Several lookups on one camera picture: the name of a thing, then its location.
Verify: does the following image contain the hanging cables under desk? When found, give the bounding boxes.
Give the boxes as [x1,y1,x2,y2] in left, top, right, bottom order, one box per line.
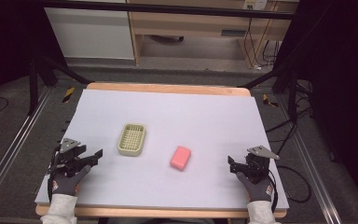
[242,18,282,68]

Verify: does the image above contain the person's left hand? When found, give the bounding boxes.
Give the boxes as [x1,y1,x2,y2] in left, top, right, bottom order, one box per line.
[49,164,92,198]

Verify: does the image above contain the white table mat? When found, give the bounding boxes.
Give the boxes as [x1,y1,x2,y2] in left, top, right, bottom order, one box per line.
[34,89,290,212]

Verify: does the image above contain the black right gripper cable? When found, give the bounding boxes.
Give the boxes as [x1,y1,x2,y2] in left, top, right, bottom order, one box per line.
[268,168,280,213]

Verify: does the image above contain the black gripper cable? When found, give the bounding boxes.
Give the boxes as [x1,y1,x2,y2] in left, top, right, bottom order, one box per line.
[46,145,61,203]
[268,168,280,213]

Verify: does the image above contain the pink soap bar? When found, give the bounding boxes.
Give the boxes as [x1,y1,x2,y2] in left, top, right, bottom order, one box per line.
[169,145,193,172]

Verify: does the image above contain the wooden table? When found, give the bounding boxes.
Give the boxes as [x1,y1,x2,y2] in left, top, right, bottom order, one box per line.
[34,81,289,219]

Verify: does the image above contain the light wooden desk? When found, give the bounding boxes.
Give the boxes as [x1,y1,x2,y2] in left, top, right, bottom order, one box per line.
[126,0,296,68]

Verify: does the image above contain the white cabinet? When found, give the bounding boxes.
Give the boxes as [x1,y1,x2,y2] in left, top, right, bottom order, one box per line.
[44,0,135,61]

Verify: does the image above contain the black floor cable loop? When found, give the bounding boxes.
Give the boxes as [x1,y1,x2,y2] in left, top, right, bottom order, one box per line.
[275,164,312,203]

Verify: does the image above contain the beige plastic soap dish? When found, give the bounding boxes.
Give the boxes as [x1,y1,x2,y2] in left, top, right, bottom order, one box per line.
[117,122,147,158]

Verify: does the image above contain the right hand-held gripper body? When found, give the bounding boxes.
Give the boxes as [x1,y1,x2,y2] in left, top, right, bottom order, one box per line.
[244,145,281,185]

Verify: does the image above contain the white power strip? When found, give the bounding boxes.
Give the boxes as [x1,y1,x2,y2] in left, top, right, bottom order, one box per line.
[241,0,269,11]

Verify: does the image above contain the black horizontal frame bar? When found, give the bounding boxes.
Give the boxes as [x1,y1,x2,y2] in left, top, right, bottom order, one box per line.
[39,0,296,21]

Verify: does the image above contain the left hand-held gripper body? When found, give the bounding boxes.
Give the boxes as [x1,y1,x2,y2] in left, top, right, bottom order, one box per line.
[54,137,89,179]

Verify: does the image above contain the person's right hand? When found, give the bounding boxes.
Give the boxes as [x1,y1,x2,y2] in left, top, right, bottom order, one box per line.
[235,172,275,203]

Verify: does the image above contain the metal floor rail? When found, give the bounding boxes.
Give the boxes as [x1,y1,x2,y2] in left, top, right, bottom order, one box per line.
[0,86,53,217]
[275,92,337,224]

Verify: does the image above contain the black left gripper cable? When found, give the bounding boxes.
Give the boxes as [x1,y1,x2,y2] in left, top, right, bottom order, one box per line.
[46,145,61,203]

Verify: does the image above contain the yellow black hazard tape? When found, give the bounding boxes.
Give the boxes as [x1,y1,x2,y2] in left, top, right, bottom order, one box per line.
[62,86,76,104]
[262,93,280,108]

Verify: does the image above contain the black metal stand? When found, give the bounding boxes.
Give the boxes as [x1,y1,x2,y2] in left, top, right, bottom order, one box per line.
[238,61,300,123]
[27,55,91,117]

